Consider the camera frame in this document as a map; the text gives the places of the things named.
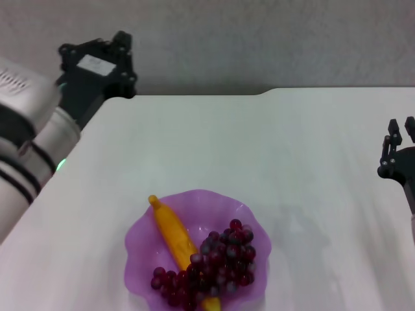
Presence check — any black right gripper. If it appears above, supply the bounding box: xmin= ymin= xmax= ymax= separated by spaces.
xmin=377 ymin=116 xmax=415 ymax=213

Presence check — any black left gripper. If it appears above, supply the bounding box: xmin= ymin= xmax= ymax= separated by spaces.
xmin=56 ymin=31 xmax=137 ymax=130

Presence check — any yellow banana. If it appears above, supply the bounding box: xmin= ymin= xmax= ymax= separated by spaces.
xmin=148 ymin=194 xmax=222 ymax=311

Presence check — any dark red grape bunch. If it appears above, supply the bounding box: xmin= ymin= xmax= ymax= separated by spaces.
xmin=150 ymin=218 xmax=257 ymax=308

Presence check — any purple translucent wavy bowl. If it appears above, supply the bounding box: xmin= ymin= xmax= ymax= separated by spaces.
xmin=123 ymin=189 xmax=272 ymax=311

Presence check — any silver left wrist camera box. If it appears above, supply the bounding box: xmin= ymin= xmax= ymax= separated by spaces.
xmin=0 ymin=58 xmax=62 ymax=142

